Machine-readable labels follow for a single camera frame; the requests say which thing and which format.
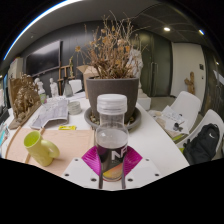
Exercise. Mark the grey printed newspaper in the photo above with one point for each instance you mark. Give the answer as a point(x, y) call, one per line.
point(53, 113)

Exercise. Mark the grey plant saucer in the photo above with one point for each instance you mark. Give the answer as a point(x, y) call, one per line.
point(135, 121)

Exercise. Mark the white chair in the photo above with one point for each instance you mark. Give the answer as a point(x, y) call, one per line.
point(188, 105)
point(76, 86)
point(210, 116)

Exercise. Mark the long ceiling light strip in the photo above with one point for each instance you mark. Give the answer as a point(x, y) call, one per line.
point(33, 21)

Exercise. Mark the wooden easel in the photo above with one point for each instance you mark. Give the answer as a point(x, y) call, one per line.
point(63, 67)

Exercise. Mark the dark wall screen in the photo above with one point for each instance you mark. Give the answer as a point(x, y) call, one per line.
point(43, 58)

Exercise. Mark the white cabinet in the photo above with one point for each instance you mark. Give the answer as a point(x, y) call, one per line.
point(16, 66)

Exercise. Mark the wooden standing figure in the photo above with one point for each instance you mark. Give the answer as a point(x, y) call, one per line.
point(190, 83)

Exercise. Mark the white plaster figurine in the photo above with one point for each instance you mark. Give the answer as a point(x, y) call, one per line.
point(53, 87)

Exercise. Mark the cardboard box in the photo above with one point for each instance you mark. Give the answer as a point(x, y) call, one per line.
point(87, 75)

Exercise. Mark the tall white plaster statue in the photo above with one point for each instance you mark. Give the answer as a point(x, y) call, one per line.
point(136, 63)

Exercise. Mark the yellow-green mug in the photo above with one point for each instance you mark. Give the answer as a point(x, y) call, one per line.
point(36, 146)

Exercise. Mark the dried plant in grey pot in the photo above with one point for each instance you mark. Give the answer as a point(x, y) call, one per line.
point(111, 93)

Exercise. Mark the white printed paper sheets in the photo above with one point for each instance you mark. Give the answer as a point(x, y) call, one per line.
point(171, 116)

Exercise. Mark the clear drink bottle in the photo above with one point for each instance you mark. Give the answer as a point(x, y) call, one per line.
point(111, 143)

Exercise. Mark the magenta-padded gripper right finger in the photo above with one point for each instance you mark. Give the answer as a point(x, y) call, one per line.
point(145, 171)

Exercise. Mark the white plaster bust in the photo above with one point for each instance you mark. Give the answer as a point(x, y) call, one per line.
point(39, 82)

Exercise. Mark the black backpack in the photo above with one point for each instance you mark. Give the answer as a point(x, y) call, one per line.
point(203, 143)

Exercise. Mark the light wooden board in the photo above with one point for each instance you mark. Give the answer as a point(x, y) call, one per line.
point(73, 143)

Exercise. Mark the brown carved relief sculpture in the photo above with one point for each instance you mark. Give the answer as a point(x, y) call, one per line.
point(23, 100)

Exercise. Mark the spray bottle with green label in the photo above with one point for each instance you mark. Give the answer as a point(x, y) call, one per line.
point(42, 97)

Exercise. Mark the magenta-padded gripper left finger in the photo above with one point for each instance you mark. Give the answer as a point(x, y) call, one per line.
point(78, 171)

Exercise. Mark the yellow packet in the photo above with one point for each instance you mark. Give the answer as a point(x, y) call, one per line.
point(67, 127)

